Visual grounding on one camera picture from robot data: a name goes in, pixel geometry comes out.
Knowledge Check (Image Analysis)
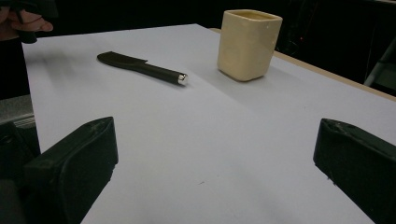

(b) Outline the white paper table sheet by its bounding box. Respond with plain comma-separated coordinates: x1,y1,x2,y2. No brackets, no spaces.
21,22,396,224

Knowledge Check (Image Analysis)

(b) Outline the grey metal bar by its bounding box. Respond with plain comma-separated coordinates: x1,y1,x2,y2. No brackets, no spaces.
363,38,396,91

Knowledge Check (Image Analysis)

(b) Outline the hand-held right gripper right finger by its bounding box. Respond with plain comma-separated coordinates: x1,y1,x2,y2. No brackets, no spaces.
313,118,396,224

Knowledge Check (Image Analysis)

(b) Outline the wooden table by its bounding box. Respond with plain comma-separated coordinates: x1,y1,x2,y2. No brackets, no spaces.
208,27,396,103

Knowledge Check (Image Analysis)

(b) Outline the beige square ceramic cup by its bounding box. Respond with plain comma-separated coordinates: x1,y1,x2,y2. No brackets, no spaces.
217,8,284,82

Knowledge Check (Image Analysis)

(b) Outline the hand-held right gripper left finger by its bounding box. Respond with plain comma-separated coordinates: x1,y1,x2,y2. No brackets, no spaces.
21,116,120,224

